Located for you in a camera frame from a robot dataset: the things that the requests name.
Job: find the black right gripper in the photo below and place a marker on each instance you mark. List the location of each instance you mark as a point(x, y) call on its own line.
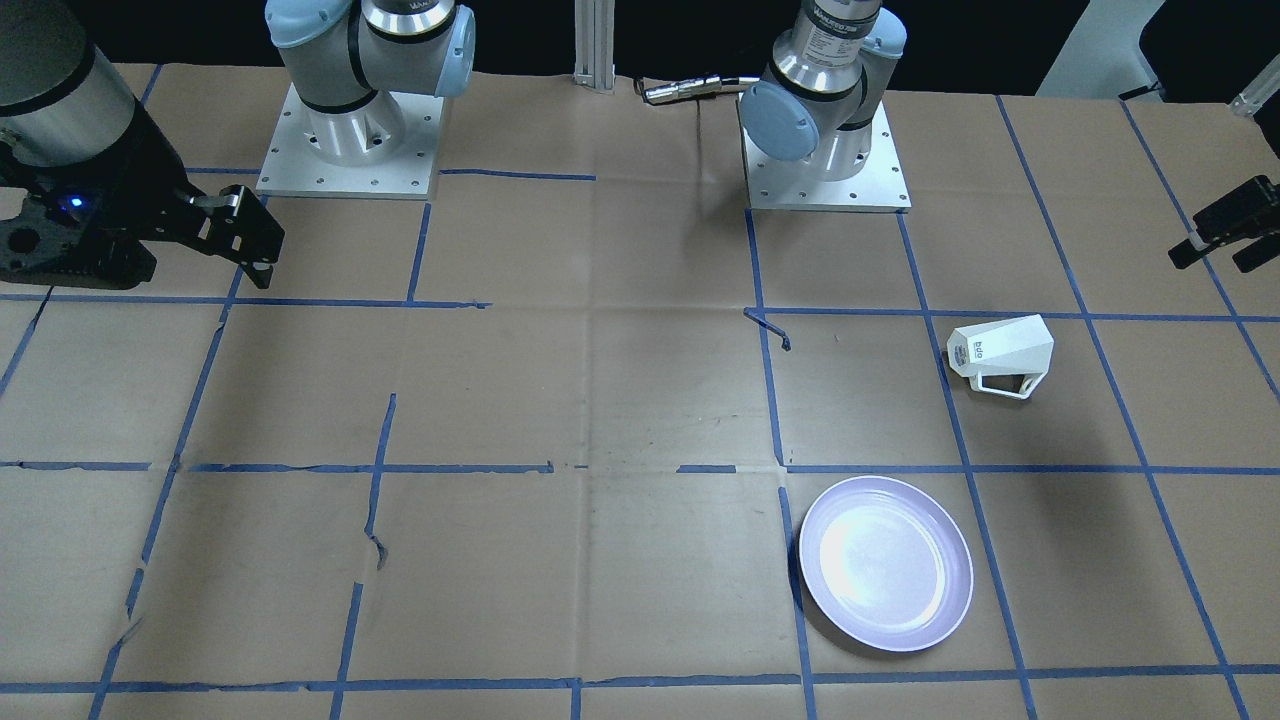
point(143, 182)

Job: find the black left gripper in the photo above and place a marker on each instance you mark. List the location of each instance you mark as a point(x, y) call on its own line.
point(1243, 209)

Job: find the white geometric cup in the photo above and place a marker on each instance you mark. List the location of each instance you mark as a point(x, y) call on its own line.
point(1007, 358)

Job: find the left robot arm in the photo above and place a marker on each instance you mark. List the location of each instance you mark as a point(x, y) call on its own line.
point(814, 133)

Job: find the lilac plate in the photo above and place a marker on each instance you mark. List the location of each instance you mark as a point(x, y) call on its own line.
point(886, 564)

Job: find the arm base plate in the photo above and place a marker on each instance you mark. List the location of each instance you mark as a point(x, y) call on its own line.
point(387, 150)
point(857, 171)

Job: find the aluminium frame post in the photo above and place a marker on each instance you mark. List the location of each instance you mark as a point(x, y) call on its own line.
point(593, 37)

